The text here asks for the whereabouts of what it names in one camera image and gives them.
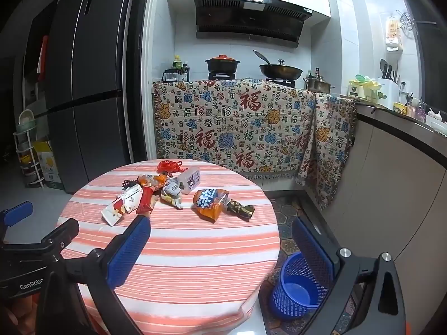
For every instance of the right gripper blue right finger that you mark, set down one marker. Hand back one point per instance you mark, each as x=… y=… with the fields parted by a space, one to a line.
x=317 y=251

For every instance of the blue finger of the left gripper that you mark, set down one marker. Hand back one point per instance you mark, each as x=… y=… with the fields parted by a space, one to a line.
x=11 y=217
x=60 y=237

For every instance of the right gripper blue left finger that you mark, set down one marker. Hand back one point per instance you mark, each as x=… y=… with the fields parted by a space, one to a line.
x=124 y=250

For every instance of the black foam net sleeve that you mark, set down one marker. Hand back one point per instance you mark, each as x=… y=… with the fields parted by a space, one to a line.
x=129 y=183

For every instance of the silver white snack wrapper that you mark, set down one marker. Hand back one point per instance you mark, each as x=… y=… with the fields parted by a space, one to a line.
x=171 y=193

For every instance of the gold foil wrapper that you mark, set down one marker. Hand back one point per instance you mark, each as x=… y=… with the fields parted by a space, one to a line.
x=242 y=211

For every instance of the orange Fanta snack bag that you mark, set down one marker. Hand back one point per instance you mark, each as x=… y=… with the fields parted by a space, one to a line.
x=209 y=203

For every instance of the red plastic bag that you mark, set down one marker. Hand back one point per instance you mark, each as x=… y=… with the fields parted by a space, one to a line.
x=169 y=167

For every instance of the clear Kuromi plastic box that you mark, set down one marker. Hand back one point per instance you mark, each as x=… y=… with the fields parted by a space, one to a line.
x=189 y=179

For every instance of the red snack wrapper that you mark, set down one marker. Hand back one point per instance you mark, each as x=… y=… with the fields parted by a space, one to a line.
x=147 y=201

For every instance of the orange white plastic bag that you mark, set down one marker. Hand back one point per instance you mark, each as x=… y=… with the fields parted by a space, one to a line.
x=155 y=182

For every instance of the blue plastic trash basket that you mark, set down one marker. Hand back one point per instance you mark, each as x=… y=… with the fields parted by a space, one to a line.
x=297 y=292

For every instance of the white kitchen cabinets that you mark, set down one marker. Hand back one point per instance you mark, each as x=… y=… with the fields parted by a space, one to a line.
x=392 y=198

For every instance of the yellow cardboard box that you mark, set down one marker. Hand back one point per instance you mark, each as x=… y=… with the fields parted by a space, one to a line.
x=48 y=165

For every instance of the colourful hexagon floor mat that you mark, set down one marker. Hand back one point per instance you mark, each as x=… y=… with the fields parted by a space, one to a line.
x=287 y=209

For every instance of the white storage rack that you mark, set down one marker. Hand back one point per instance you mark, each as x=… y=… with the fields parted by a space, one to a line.
x=24 y=137

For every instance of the striped orange white tablecloth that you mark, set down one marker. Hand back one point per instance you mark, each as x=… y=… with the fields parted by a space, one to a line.
x=199 y=277

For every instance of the dark grey refrigerator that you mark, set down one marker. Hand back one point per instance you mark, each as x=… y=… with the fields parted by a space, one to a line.
x=85 y=89

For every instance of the patterned fu character blanket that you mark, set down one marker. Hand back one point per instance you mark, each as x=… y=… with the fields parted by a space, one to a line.
x=258 y=129

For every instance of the steel pot with lid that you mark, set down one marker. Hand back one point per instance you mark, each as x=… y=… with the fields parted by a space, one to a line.
x=316 y=85

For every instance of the yellow green cups set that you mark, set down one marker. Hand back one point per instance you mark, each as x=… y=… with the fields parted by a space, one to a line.
x=363 y=87

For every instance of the white knife block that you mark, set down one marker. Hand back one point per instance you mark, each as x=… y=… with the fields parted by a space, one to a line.
x=389 y=93

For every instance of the oil bottles on rack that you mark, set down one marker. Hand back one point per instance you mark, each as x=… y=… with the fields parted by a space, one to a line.
x=179 y=72

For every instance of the black clay pot orange lid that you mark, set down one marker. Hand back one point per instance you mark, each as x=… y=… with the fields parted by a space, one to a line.
x=222 y=64

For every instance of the black range hood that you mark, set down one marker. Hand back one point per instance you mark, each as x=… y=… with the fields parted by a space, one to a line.
x=271 y=21

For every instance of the black wok with handle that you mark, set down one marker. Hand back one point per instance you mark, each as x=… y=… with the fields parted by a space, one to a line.
x=278 y=71

